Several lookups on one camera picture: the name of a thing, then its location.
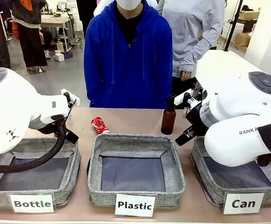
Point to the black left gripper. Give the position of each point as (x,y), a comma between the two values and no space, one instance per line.
(60,130)

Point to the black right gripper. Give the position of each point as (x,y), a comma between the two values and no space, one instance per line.
(196,119)

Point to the brown glass bottle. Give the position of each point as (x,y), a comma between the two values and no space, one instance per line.
(168,119)

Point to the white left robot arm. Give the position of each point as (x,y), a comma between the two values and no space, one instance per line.
(9,105)

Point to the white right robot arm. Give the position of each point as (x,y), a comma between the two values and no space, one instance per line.
(238,109)

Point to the grey basket labelled Bottle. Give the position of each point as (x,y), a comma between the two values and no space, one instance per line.
(72,163)

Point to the crushed red soda can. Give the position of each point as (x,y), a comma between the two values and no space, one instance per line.
(100,126)

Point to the grey basket labelled Plastic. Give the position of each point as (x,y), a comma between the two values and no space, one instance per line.
(135,142)

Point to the grey basket labelled Can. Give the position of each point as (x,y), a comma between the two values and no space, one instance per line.
(210,184)

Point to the white Can label card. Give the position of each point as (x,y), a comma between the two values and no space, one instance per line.
(243,203)

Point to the grey shirt person's hand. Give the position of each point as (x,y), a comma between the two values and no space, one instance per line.
(186,75)

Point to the white Bottle label card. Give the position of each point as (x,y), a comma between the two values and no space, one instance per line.
(32,203)

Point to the small white box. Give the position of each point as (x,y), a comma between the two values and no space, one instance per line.
(59,57)

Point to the small blue box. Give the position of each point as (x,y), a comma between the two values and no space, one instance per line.
(68,55)

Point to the white Plastic label card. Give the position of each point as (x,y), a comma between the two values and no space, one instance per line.
(134,205)

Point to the person in blue hoodie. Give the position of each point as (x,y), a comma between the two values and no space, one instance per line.
(128,70)

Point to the person in black skirt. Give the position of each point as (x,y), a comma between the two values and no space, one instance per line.
(31,42)

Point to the person in grey shirt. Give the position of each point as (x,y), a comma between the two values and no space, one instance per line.
(191,28)

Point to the cardboard box on floor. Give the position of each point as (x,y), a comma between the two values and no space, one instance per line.
(242,39)

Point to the white background desk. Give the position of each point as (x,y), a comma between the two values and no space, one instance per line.
(56,22)

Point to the black stand pole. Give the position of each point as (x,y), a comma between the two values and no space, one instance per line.
(233,23)

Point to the cardboard box on shelf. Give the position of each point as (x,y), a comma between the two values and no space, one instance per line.
(249,15)

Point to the white face mask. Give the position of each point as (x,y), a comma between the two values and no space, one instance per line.
(128,4)

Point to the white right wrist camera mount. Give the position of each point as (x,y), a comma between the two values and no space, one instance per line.
(180,98)

